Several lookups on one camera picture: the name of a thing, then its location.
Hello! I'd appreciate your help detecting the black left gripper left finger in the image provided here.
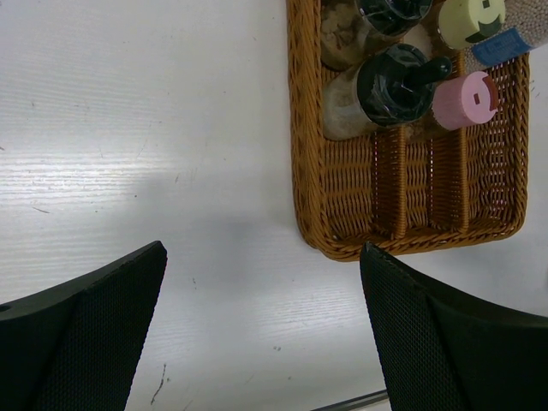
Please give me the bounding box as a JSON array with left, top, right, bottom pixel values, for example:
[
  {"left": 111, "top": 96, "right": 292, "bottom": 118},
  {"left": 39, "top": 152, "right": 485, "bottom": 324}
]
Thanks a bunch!
[{"left": 1, "top": 241, "right": 167, "bottom": 410}]

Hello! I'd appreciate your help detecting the pink-capped spice bottle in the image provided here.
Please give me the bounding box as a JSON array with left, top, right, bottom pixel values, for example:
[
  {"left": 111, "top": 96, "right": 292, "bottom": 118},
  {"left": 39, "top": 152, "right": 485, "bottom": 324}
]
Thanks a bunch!
[{"left": 406, "top": 71, "right": 499, "bottom": 142}]

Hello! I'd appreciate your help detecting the brown wicker cutlery tray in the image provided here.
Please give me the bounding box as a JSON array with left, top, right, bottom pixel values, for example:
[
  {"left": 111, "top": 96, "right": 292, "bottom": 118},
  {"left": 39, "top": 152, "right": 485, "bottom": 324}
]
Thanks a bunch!
[{"left": 287, "top": 1, "right": 530, "bottom": 261}]

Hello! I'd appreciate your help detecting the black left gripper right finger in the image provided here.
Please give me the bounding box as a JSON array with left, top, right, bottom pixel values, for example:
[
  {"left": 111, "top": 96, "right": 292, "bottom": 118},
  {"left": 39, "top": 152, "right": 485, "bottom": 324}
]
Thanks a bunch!
[{"left": 360, "top": 243, "right": 547, "bottom": 410}]

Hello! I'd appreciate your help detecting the green-capped white spice bottle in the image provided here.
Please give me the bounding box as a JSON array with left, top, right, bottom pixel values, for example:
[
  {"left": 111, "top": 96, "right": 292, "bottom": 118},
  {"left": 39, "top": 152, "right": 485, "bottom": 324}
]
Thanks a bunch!
[{"left": 403, "top": 0, "right": 506, "bottom": 58}]

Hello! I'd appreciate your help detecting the black-capped brown spice bottle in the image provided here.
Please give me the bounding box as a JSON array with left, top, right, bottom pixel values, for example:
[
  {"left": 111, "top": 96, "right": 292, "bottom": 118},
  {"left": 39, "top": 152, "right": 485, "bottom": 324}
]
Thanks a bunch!
[{"left": 320, "top": 0, "right": 432, "bottom": 71}]

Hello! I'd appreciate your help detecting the aluminium table edge rail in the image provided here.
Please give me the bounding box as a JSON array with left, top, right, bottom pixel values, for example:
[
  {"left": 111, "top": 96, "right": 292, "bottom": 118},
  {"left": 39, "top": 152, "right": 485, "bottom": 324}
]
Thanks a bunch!
[{"left": 313, "top": 390, "right": 389, "bottom": 411}]

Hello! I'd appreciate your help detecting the black-capped white spice bottle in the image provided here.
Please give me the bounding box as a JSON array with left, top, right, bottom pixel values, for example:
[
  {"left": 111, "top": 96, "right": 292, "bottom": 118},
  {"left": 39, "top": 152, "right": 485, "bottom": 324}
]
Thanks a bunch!
[{"left": 322, "top": 43, "right": 453, "bottom": 141}]

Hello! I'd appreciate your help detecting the silver-capped blue label shaker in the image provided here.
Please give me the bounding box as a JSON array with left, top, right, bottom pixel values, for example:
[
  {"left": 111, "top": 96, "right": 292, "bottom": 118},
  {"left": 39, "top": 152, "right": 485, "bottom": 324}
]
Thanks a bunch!
[{"left": 464, "top": 0, "right": 547, "bottom": 73}]

